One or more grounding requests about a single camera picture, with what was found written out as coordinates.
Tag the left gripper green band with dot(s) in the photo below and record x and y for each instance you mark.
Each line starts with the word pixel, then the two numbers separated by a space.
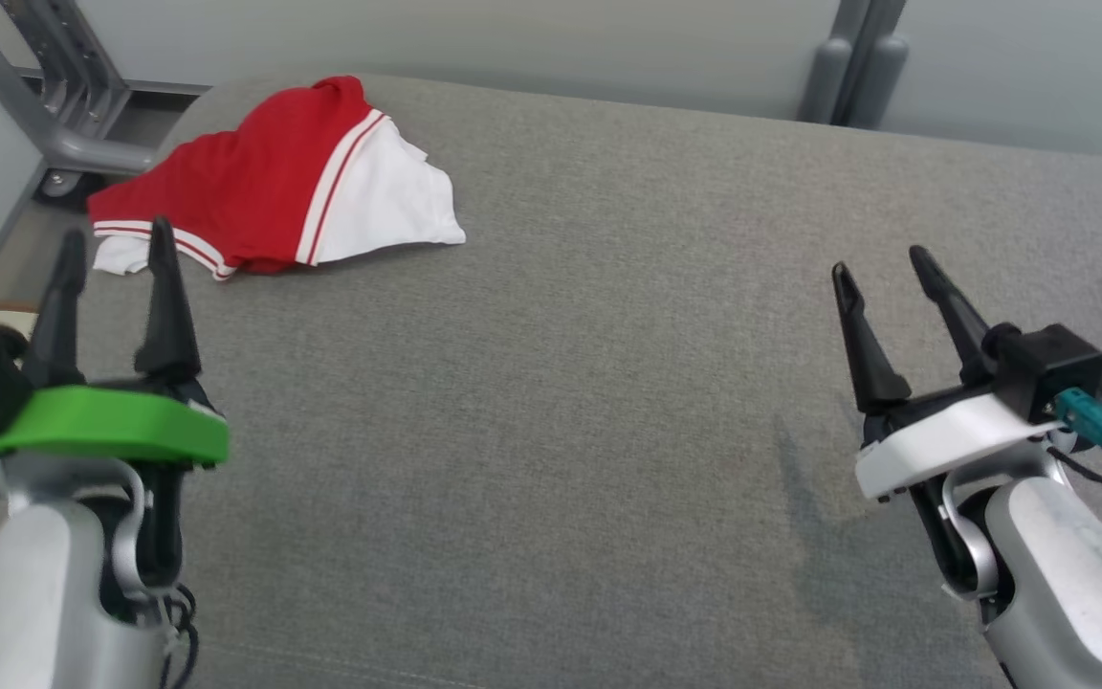
pixel 101 426

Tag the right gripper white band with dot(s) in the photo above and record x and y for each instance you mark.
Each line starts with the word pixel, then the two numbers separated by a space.
pixel 953 440

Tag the red white numbered jersey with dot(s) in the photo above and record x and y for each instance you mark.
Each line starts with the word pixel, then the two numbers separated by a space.
pixel 254 182

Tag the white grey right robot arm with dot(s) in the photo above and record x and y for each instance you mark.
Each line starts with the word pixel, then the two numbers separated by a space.
pixel 1058 574

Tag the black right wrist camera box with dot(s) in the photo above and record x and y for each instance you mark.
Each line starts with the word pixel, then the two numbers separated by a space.
pixel 1048 368

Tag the grey metal partition frame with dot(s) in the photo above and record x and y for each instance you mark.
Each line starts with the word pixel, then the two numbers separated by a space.
pixel 82 148

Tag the grey partition post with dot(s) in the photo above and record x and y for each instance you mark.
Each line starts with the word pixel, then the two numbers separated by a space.
pixel 857 77

